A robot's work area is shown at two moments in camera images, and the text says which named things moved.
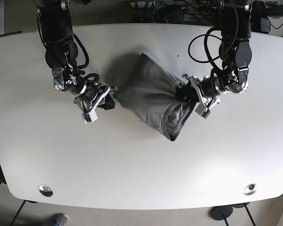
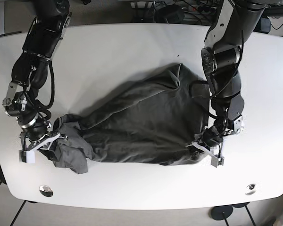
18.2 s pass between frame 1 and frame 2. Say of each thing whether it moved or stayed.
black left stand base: stayed
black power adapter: stayed
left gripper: moved
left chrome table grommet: stayed
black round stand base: stayed
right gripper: moved
